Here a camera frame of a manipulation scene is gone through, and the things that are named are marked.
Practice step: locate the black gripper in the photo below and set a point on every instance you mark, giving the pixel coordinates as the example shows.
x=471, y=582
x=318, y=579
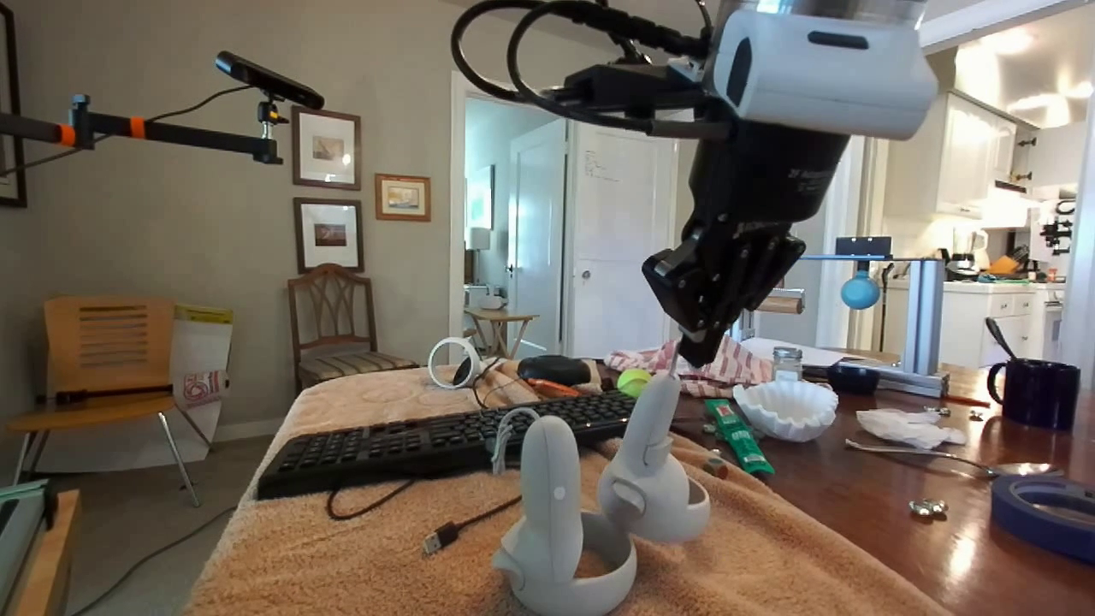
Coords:
x=764, y=184

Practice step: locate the white VR controller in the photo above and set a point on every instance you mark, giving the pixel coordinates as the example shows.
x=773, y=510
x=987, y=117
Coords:
x=447, y=348
x=558, y=516
x=651, y=485

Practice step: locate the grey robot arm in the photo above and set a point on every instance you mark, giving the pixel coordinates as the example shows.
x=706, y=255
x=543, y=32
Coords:
x=834, y=69

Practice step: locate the red white striped cloth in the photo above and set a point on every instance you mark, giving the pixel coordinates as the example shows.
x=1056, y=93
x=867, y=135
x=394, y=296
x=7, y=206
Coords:
x=737, y=369

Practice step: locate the white door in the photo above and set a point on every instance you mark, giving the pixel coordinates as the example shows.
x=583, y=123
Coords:
x=620, y=250

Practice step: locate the small glass jar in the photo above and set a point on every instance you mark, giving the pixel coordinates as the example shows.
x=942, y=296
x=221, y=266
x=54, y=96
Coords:
x=787, y=363

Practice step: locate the blue balloon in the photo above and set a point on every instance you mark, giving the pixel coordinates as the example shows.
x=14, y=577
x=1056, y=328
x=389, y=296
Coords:
x=859, y=290

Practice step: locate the yellow tennis ball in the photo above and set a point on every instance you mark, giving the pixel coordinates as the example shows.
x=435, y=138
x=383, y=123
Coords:
x=633, y=384

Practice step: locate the white scalloped bowl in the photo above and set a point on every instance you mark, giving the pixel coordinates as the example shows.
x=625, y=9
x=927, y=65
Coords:
x=787, y=413

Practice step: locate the green tube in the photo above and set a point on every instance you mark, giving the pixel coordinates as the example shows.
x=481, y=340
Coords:
x=740, y=437

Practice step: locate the small black cup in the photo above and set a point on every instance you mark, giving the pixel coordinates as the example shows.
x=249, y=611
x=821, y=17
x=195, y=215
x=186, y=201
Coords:
x=852, y=380

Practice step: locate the black soft pouch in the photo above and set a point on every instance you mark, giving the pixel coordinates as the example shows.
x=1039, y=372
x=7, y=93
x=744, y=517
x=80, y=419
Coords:
x=554, y=369

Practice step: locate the small round side table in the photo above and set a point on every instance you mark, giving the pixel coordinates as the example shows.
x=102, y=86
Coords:
x=502, y=328

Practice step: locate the white crumpled napkin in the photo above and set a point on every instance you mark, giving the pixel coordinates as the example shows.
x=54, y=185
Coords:
x=910, y=429

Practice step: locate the white drawer counter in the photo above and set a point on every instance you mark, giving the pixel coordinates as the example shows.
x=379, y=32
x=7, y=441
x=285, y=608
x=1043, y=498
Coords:
x=1003, y=321

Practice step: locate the small metal nut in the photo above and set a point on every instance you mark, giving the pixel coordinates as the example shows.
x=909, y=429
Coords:
x=927, y=507

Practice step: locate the metal spoon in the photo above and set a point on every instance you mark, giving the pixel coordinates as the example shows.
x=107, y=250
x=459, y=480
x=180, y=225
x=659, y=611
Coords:
x=971, y=463

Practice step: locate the small gold framed picture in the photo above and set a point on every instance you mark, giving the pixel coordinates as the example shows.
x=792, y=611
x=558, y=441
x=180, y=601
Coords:
x=401, y=198

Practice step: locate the black mug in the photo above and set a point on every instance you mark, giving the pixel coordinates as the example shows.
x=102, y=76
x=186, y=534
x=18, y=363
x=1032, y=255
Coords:
x=1039, y=396

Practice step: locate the black computer keyboard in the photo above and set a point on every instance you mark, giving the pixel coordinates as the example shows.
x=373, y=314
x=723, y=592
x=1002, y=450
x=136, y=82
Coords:
x=431, y=447

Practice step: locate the ornate wooden chair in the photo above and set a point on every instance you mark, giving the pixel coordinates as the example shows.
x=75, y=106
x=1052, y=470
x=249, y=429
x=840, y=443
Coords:
x=343, y=329

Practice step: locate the blue tape roll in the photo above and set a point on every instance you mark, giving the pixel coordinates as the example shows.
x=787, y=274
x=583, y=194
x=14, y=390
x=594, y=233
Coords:
x=1039, y=517

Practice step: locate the beige terry towel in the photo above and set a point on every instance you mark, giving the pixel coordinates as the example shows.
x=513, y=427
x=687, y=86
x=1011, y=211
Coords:
x=343, y=559

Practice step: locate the white printed bag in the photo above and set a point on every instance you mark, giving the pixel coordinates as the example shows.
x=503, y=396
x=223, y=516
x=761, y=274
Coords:
x=203, y=372

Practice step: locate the black boom rod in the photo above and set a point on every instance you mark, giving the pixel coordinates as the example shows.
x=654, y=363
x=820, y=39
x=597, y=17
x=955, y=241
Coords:
x=150, y=129

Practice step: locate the slatted wooden chair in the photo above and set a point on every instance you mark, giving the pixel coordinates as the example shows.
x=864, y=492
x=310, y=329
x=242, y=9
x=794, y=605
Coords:
x=107, y=353

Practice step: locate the wooden bench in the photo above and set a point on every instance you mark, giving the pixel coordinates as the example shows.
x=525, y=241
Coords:
x=54, y=568

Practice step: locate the aluminium frame stand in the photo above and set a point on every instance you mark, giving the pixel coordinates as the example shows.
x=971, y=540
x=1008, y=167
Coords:
x=921, y=309

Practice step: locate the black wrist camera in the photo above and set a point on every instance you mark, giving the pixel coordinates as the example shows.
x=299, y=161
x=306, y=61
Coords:
x=638, y=96

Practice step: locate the black camera on boom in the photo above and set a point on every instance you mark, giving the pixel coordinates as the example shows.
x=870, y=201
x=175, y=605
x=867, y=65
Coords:
x=269, y=81

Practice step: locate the dark picture frame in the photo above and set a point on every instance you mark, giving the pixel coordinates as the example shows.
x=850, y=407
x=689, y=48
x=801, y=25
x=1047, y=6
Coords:
x=7, y=105

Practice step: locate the aluminium green frame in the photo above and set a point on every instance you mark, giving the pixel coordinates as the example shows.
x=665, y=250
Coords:
x=21, y=531

